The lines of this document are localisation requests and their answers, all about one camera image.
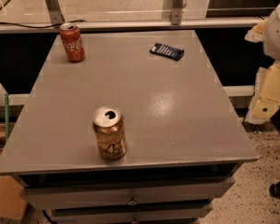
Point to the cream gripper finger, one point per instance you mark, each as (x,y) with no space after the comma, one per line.
(266,100)
(256,33)

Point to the blue rxbar wrapper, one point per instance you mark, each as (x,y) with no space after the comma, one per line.
(167,51)

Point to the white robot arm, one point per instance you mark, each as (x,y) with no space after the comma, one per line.
(271,43)

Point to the orange gold soda can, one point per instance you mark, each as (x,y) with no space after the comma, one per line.
(108,125)

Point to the red coca-cola can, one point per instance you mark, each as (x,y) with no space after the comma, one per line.
(72,42)

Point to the black chair caster wheel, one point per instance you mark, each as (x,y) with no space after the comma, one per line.
(275,190)

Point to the grey drawer cabinet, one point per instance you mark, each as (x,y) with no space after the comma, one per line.
(183,138)

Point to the green pole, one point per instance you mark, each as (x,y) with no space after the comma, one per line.
(7,116)

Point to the cardboard box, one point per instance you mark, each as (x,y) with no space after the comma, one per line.
(12,206)

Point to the metal frame bracket right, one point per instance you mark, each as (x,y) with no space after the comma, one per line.
(176,12)

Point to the metal frame bracket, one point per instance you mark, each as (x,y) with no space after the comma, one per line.
(55,13)
(176,12)

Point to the metal frame bracket left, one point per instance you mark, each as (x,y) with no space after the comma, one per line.
(55,13)

